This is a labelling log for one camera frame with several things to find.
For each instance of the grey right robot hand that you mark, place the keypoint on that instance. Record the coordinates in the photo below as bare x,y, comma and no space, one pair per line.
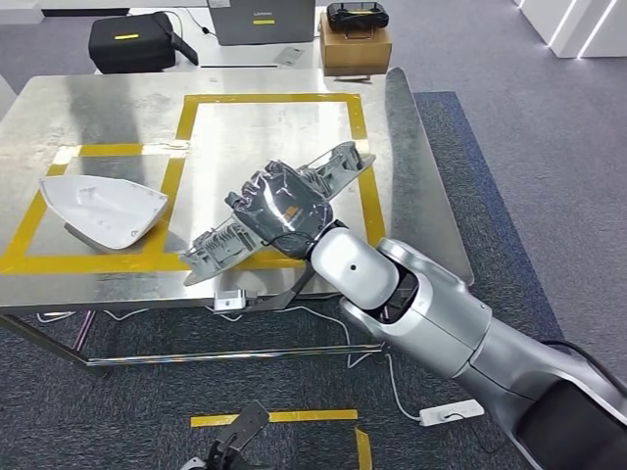
279,214

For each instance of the grey plastic wheel cover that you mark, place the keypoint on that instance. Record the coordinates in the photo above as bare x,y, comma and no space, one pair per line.
220,250

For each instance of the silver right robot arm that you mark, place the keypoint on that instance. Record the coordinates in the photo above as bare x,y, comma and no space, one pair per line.
440,324

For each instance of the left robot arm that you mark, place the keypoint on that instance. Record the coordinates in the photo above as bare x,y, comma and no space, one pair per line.
192,464

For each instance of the steel workbench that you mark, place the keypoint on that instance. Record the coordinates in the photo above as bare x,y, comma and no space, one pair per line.
421,194

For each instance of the large yellow tape rectangle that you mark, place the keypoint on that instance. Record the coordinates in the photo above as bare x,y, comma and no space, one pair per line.
269,98

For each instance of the grey card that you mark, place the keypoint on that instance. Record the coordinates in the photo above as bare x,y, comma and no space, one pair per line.
288,56

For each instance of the brown cardboard box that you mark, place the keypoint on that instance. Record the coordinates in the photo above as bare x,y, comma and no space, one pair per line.
355,52

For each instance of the grey laptop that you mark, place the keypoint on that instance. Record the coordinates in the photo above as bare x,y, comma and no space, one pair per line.
260,23

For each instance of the black handheld controller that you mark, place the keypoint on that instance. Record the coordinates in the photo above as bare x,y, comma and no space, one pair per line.
357,14

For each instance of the white car mirror cover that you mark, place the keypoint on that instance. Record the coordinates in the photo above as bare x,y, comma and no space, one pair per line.
107,214

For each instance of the black case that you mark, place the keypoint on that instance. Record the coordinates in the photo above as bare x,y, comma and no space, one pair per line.
132,45

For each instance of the white floor power strip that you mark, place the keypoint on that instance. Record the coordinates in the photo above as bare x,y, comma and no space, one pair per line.
450,412

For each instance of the white panel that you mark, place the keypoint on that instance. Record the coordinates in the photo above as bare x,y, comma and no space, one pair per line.
6,97

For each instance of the white cabinet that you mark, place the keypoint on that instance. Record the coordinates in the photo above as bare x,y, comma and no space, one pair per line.
563,23

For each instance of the black right camera bracket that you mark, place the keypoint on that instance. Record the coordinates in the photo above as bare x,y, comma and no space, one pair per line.
284,298

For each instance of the black camera bracket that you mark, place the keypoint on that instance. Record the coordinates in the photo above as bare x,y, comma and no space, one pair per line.
220,454
284,298

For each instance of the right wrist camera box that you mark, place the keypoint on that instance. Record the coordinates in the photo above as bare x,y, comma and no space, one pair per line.
229,300

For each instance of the black left camera bracket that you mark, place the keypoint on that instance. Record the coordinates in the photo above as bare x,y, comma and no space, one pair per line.
220,454

